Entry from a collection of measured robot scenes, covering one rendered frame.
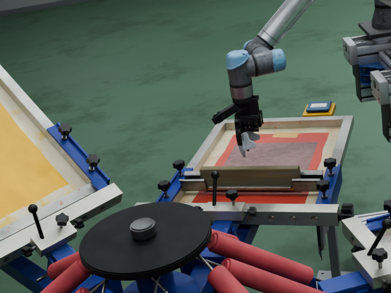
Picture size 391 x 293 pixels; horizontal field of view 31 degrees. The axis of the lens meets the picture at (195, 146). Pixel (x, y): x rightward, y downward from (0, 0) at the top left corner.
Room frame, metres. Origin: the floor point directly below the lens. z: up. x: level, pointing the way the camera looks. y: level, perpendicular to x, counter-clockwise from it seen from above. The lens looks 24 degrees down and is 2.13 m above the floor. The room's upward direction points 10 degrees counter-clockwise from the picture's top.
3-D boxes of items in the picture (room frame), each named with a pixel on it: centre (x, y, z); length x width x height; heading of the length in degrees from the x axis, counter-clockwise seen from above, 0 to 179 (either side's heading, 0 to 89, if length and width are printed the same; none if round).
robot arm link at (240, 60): (2.19, -0.19, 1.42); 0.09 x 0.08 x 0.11; 99
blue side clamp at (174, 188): (2.27, 0.10, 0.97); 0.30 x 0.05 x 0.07; 158
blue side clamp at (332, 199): (2.06, -0.41, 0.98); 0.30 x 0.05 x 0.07; 158
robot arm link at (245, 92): (2.19, -0.19, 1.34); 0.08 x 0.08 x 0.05
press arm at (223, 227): (1.87, -0.03, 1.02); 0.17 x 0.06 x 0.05; 158
